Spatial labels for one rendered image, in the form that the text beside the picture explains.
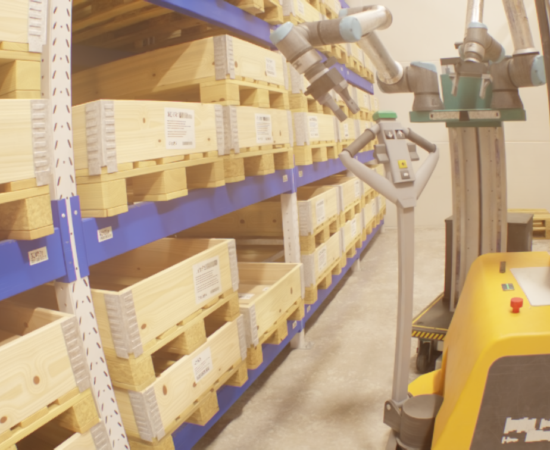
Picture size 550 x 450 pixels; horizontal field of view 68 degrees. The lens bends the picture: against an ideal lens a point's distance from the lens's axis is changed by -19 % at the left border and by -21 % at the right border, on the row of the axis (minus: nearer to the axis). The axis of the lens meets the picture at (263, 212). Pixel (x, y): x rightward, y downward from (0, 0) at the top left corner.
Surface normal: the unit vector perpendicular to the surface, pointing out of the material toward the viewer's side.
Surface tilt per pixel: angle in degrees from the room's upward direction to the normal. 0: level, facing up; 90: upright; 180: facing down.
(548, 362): 90
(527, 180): 90
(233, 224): 90
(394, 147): 74
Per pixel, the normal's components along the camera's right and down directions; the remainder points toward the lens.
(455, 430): -0.37, 0.16
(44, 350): 0.92, -0.02
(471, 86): -0.65, 0.16
